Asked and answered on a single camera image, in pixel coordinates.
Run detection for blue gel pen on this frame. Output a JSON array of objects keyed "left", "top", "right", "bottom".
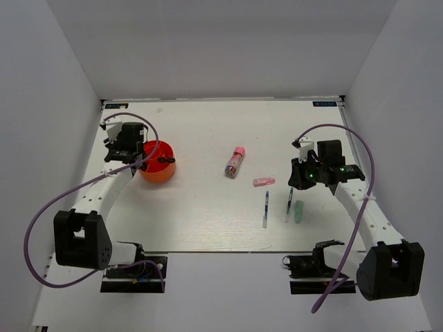
[{"left": 262, "top": 191, "right": 269, "bottom": 229}]

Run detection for left blue table label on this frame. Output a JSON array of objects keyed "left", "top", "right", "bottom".
[{"left": 105, "top": 103, "right": 129, "bottom": 109}]

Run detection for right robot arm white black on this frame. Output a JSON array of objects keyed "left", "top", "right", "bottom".
[{"left": 288, "top": 136, "right": 425, "bottom": 301}]

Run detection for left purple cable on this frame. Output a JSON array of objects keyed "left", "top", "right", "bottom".
[{"left": 23, "top": 112, "right": 161, "bottom": 288}]

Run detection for red round pen holder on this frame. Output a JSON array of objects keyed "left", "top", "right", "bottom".
[{"left": 138, "top": 140, "right": 177, "bottom": 183}]

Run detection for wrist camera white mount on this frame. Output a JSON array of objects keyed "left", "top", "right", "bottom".
[
  {"left": 292, "top": 136, "right": 314, "bottom": 163},
  {"left": 100, "top": 118, "right": 123, "bottom": 145}
]

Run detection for pink translucent eraser case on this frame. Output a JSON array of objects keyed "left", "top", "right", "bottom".
[{"left": 253, "top": 177, "right": 275, "bottom": 187}]

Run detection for purple cable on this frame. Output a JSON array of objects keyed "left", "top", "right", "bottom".
[
  {"left": 310, "top": 123, "right": 376, "bottom": 314},
  {"left": 23, "top": 112, "right": 161, "bottom": 288}
]

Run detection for blue table label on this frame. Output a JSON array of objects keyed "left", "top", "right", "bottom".
[
  {"left": 312, "top": 100, "right": 337, "bottom": 107},
  {"left": 105, "top": 103, "right": 129, "bottom": 109}
]

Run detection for pink capped clear marker tube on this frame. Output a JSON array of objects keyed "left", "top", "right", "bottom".
[{"left": 224, "top": 147, "right": 246, "bottom": 178}]

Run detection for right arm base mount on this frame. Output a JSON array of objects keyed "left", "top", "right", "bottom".
[{"left": 282, "top": 255, "right": 336, "bottom": 295}]

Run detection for green gel pen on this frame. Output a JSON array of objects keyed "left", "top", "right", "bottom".
[{"left": 284, "top": 187, "right": 293, "bottom": 223}]

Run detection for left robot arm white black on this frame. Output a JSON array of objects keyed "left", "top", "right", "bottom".
[{"left": 53, "top": 120, "right": 146, "bottom": 276}]

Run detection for black handled scissors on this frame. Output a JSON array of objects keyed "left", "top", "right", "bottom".
[{"left": 157, "top": 157, "right": 176, "bottom": 164}]

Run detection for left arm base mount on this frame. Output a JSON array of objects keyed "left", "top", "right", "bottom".
[{"left": 100, "top": 255, "right": 168, "bottom": 294}]

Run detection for right blue table label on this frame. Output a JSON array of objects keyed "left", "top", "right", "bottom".
[{"left": 312, "top": 100, "right": 337, "bottom": 107}]

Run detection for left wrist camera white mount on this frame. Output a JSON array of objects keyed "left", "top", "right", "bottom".
[{"left": 100, "top": 118, "right": 123, "bottom": 145}]

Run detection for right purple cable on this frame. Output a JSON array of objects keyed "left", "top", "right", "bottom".
[{"left": 310, "top": 123, "right": 376, "bottom": 314}]

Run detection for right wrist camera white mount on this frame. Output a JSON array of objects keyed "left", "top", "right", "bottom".
[{"left": 292, "top": 136, "right": 314, "bottom": 163}]

